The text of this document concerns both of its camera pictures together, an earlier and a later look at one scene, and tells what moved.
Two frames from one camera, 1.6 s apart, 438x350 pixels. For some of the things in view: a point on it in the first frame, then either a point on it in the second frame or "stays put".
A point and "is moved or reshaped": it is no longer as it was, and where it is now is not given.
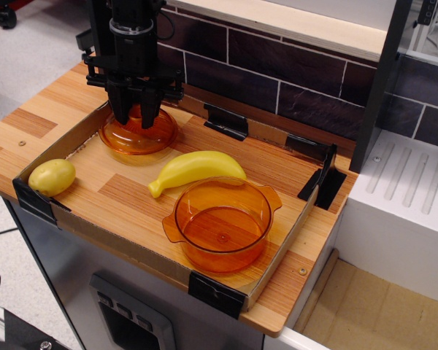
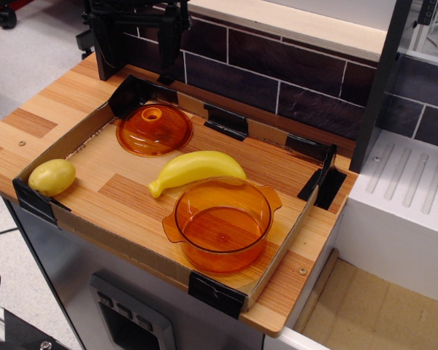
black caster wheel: x=6 y=17 stays put
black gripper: x=133 y=67 → x=109 y=21
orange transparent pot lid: x=133 y=139 is moved or reshaped
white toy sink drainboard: x=397 y=224 stays put
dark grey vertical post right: x=370 y=122 stays put
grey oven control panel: x=129 y=322 stays put
